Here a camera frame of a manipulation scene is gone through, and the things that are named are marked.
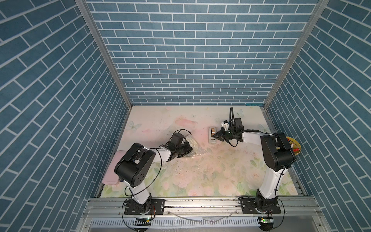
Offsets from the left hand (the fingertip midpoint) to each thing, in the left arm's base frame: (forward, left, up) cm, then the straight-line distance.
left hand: (196, 149), depth 93 cm
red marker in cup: (-6, -56, +12) cm, 57 cm away
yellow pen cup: (-4, -57, +11) cm, 59 cm away
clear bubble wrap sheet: (-9, +15, -3) cm, 18 cm away
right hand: (+9, -12, +3) cm, 15 cm away
